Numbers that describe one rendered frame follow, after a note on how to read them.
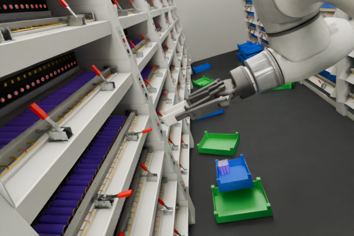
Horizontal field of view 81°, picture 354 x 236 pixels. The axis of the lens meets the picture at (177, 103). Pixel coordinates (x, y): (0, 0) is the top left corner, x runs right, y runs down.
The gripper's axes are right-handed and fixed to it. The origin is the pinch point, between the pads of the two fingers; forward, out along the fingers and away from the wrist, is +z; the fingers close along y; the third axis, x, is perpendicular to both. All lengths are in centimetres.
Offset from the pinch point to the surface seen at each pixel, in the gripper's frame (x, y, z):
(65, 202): -1.7, -15.7, 29.9
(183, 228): -66, 18, 35
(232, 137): -87, 100, 3
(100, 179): -4.1, -8.8, 24.5
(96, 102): 12.2, 2.7, 18.9
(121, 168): -7.7, -2.4, 22.6
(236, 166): -88, 68, 5
